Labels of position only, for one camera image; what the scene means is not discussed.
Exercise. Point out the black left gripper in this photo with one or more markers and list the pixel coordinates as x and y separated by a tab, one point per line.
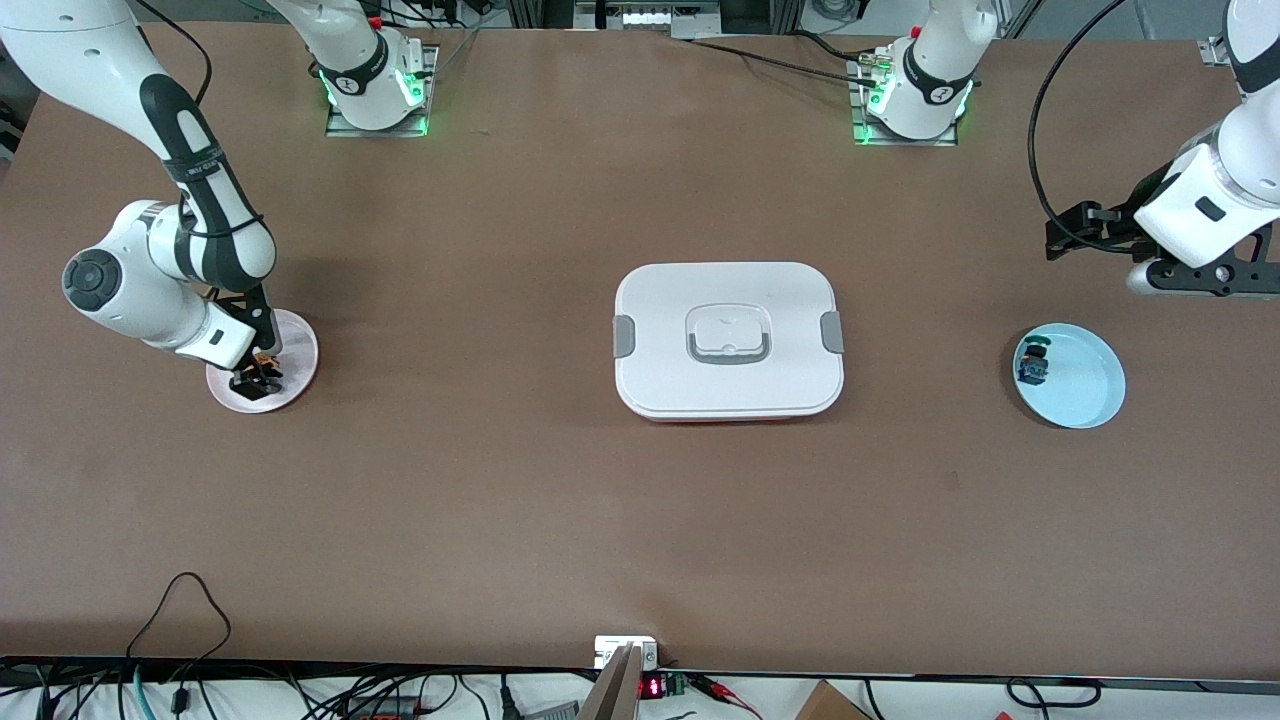
1118	224

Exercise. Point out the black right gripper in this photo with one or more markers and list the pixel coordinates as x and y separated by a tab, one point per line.
262	362

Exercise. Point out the orange push button switch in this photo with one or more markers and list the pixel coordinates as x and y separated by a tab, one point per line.
266	361

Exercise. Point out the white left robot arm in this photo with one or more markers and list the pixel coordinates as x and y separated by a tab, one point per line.
1230	170

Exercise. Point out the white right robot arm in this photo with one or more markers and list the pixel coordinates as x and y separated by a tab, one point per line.
130	290

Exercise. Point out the white lidded plastic box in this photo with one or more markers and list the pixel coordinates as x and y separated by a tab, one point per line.
660	380

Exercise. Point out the pink round plate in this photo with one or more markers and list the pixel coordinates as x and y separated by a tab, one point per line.
295	372

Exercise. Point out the light blue round plate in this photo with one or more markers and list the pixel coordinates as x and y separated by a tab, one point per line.
1085	385

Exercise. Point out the black power plug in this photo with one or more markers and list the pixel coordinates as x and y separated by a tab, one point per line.
510	700

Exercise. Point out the small white device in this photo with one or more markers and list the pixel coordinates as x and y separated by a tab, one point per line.
615	645

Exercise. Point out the grey metal bar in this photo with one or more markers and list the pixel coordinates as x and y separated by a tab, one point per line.
615	695

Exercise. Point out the red LED display module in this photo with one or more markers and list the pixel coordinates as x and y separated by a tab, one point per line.
652	687

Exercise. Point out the brown cardboard piece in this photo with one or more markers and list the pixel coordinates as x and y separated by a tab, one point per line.
825	705

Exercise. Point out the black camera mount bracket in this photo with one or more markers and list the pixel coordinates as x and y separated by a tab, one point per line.
1215	276

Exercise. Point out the green push button switch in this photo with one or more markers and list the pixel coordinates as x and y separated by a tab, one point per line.
1033	372

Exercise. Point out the metal corner bracket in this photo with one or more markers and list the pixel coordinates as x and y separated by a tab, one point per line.
1212	50

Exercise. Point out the aluminium frame rail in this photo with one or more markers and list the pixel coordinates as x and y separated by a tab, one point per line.
650	15

